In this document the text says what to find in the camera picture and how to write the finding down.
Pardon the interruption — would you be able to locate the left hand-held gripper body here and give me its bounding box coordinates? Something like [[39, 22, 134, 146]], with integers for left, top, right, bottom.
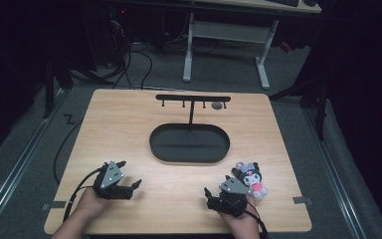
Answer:
[[93, 160, 134, 201]]

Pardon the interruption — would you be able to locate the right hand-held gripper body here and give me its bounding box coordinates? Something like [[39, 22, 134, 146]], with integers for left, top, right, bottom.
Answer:
[[206, 175, 253, 219]]

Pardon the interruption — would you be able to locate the black and pink plush keychain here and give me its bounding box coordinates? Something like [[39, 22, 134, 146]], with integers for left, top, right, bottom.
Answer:
[[231, 161, 269, 201]]

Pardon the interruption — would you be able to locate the person's left hand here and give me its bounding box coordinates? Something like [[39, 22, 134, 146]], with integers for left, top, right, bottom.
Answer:
[[75, 188, 111, 221]]

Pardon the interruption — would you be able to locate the person's right hand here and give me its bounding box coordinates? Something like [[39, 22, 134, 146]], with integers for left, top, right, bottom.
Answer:
[[217, 194, 261, 233]]

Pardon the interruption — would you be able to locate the black hook stand with tray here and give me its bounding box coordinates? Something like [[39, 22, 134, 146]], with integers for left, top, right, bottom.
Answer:
[[148, 94, 232, 164]]

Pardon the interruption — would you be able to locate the grey tape piece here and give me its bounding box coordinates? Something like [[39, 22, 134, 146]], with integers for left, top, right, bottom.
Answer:
[[292, 196, 313, 205], [41, 200, 67, 212]]

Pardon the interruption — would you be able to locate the black metal stand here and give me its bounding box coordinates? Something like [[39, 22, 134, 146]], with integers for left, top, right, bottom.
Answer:
[[268, 74, 330, 141], [42, 59, 75, 120]]

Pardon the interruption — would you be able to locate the black computer tower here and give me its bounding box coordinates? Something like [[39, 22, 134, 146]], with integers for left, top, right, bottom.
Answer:
[[107, 5, 131, 69]]

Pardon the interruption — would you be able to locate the white-legged wooden desk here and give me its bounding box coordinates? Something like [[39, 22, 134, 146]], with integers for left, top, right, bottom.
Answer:
[[181, 0, 322, 91]]

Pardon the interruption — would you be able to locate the black keyboard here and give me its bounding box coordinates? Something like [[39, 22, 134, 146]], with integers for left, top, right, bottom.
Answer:
[[268, 0, 300, 8]]

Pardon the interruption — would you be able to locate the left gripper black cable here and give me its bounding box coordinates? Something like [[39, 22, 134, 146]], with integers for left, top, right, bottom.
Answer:
[[62, 166, 104, 223]]

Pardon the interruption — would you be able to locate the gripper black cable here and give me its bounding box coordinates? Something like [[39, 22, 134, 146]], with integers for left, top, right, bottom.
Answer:
[[62, 166, 104, 223], [245, 200, 270, 239]]

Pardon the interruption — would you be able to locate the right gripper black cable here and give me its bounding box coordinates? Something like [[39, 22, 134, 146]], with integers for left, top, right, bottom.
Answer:
[[245, 200, 270, 239]]

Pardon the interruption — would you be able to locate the black floor cable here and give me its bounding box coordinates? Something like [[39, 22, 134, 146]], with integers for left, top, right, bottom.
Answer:
[[52, 117, 85, 185]]

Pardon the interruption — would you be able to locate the metal floor rail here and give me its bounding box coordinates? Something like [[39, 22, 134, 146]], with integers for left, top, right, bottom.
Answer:
[[305, 107, 368, 239], [0, 89, 68, 231]]

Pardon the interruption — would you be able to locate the bundle of black cables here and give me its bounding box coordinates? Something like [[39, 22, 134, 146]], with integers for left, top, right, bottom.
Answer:
[[69, 39, 154, 92]]

